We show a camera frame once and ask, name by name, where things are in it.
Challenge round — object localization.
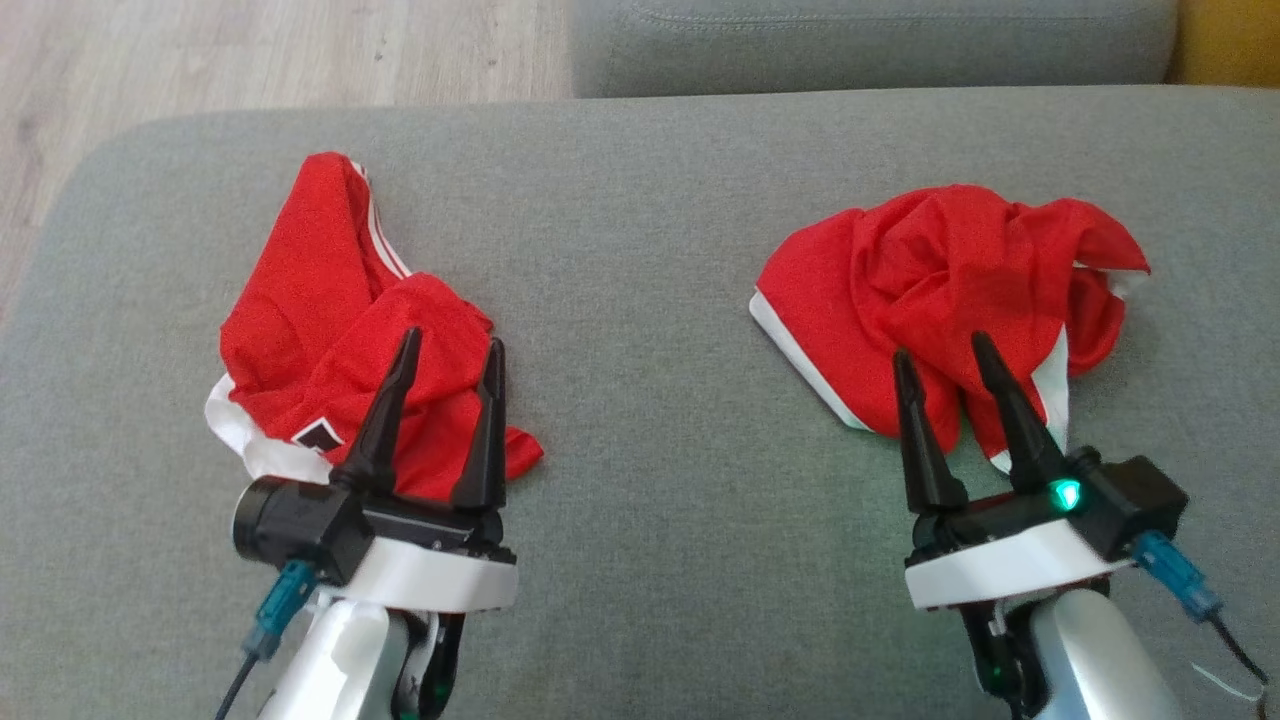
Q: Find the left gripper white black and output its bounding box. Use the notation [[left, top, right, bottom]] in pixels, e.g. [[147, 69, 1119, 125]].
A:
[[330, 328, 518, 613]]

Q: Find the grey sofa cushion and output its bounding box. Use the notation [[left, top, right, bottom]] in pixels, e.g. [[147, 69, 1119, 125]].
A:
[[567, 0, 1181, 99]]

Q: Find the red jersey shirt black print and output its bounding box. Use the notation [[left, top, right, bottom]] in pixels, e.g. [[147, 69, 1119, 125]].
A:
[[204, 152, 545, 502]]

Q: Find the right cable with blue connector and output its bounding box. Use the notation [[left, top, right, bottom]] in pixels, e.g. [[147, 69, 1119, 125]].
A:
[[1133, 530, 1273, 693]]

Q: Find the grey sofa seat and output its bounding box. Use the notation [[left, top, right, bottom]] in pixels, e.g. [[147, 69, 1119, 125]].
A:
[[0, 85, 1280, 720]]

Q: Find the left cable with blue connector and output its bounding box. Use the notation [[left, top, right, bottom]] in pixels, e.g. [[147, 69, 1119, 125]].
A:
[[214, 560, 319, 720]]

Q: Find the cable with blue connector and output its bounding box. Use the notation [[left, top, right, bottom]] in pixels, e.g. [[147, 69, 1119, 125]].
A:
[[1133, 530, 1273, 693], [214, 560, 319, 720]]

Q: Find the mustard yellow panel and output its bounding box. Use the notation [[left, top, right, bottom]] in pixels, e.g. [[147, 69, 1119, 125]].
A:
[[1165, 0, 1280, 89]]

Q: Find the red shorts white stripe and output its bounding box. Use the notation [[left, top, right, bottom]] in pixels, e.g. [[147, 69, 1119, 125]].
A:
[[749, 184, 1152, 474]]

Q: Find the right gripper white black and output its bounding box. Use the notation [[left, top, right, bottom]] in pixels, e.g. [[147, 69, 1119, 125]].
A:
[[893, 332, 1136, 611]]

